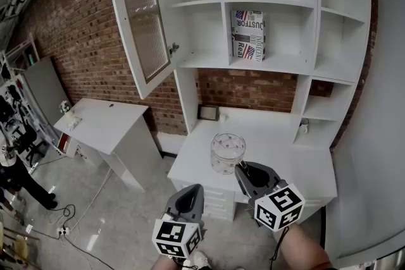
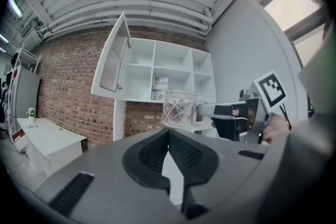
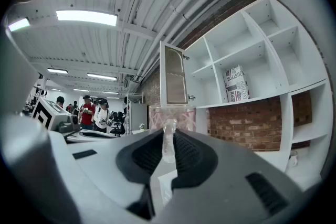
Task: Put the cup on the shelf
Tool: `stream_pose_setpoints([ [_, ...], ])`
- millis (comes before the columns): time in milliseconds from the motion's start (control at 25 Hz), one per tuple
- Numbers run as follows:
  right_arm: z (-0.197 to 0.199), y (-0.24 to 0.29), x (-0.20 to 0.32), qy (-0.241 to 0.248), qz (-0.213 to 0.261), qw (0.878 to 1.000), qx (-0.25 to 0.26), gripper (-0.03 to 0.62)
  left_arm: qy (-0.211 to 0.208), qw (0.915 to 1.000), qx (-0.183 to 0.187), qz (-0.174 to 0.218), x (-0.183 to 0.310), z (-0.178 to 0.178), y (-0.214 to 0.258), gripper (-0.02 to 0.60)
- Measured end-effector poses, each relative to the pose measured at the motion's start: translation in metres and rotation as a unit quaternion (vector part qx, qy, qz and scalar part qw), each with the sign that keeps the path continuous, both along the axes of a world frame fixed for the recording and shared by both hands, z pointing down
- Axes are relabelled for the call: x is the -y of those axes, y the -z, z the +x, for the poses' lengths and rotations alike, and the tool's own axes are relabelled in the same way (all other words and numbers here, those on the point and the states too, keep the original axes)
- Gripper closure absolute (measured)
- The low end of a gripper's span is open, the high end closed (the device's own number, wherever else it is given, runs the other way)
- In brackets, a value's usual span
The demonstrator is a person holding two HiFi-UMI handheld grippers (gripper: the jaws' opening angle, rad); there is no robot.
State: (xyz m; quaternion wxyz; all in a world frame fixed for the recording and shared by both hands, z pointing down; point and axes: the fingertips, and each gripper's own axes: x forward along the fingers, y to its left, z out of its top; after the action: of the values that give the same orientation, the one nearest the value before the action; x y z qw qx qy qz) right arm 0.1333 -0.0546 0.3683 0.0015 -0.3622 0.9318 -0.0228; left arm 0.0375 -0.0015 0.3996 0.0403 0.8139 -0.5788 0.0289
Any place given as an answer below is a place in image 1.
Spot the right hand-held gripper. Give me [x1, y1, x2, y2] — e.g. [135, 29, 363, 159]
[234, 161, 306, 233]

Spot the person's right forearm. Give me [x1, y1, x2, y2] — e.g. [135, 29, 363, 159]
[278, 222, 332, 270]

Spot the clear packet on table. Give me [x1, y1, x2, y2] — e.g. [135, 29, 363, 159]
[64, 114, 84, 131]

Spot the white metal storage rack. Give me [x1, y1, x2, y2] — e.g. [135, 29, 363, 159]
[0, 33, 51, 168]

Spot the black wrist cord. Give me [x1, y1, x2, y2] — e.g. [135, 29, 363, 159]
[268, 225, 290, 265]

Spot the person's white shoe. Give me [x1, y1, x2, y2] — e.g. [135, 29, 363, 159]
[192, 250, 212, 270]

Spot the red and white box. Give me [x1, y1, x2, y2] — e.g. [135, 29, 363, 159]
[57, 132, 72, 153]

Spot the white floor cable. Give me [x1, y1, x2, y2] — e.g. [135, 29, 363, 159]
[65, 167, 114, 231]

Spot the white side table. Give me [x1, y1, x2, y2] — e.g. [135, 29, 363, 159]
[53, 97, 164, 193]

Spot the white wooden shelf unit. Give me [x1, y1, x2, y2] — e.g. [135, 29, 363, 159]
[104, 0, 373, 149]

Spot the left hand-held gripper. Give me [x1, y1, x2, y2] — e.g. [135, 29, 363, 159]
[151, 183, 207, 259]

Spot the white desk with drawers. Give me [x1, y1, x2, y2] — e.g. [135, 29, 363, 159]
[166, 106, 338, 226]

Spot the clear patterned glass cup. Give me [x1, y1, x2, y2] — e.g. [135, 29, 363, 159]
[210, 132, 247, 175]

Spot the black floor cable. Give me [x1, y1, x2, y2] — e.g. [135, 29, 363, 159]
[30, 204, 159, 266]

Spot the grey upright panel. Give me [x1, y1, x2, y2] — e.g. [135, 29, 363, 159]
[23, 56, 70, 137]

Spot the ribbed glass cabinet door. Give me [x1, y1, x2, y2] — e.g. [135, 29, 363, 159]
[104, 0, 180, 100]

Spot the flag print book box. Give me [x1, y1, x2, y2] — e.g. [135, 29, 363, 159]
[230, 9, 267, 63]

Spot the black office chair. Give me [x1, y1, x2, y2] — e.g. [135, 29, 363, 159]
[14, 128, 46, 166]

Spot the person's left forearm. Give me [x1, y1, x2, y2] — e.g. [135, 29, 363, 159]
[150, 254, 190, 270]

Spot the small dark picture frame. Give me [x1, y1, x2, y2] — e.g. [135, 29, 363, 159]
[197, 104, 220, 121]

